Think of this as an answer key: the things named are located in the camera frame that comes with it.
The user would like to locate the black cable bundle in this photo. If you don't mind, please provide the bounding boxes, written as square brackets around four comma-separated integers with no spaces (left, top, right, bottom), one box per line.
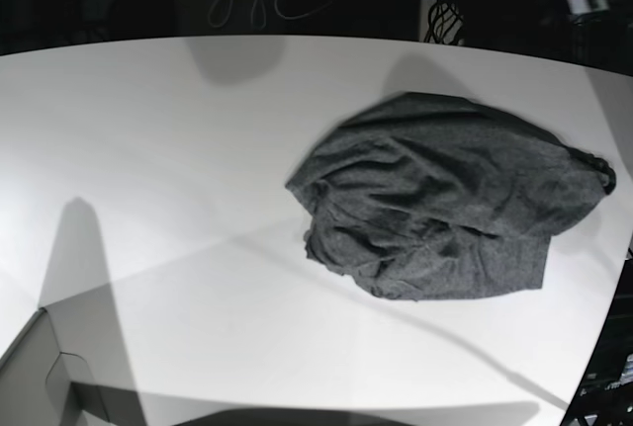
[425,0,466,45]

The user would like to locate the dark grey t-shirt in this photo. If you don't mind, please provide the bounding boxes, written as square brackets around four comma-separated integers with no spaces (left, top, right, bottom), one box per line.
[286,93,616,301]

